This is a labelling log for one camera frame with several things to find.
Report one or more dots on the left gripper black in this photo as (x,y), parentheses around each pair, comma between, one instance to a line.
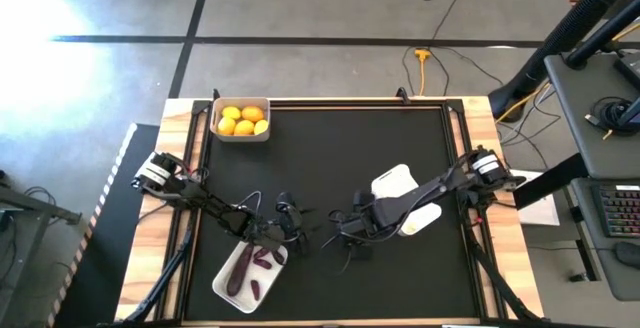
(291,225)

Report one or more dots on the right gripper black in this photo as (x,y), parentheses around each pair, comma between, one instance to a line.
(361,225)

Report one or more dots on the small purple eggplant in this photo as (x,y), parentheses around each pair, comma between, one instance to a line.
(261,253)
(263,264)
(255,290)
(278,257)

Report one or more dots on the white plastic basket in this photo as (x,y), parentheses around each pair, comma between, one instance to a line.
(245,305)
(395,180)

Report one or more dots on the large purple eggplant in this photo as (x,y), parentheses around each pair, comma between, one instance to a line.
(239,273)

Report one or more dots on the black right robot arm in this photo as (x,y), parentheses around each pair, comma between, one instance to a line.
(440,188)

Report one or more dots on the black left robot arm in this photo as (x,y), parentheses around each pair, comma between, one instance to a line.
(200,200)

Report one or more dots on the black table mat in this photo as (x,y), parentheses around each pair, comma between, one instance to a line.
(375,288)

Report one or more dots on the beige plastic basket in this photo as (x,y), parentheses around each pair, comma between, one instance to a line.
(215,135)

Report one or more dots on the white paper sheet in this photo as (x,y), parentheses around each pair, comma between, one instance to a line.
(540,213)

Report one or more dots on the black desk foot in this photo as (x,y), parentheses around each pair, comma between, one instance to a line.
(550,180)

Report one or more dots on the black mat with striped edge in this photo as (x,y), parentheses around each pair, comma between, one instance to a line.
(100,268)

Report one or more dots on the grey keyboard tray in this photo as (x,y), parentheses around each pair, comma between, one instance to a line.
(590,258)

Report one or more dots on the grey desk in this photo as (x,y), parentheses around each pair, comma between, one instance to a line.
(575,118)

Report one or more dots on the grey metal stand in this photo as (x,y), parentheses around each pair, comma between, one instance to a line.
(40,207)

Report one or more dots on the backlit black keyboard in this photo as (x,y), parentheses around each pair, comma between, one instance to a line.
(620,213)

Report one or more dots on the black computer mouse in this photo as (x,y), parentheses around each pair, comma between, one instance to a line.
(629,255)

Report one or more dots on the black tower fan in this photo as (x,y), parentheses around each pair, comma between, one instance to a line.
(565,33)

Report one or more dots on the black pole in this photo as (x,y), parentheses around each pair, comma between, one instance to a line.
(600,35)

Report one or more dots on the black desktop device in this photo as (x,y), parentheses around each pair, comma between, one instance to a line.
(630,70)

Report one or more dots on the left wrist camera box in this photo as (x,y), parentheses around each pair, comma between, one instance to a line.
(272,235)

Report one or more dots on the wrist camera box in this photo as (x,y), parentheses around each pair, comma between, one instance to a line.
(386,214)
(272,235)

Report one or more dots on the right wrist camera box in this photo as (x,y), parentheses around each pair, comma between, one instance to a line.
(386,214)

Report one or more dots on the black aluminium table frame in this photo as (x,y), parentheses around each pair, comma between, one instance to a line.
(340,103)

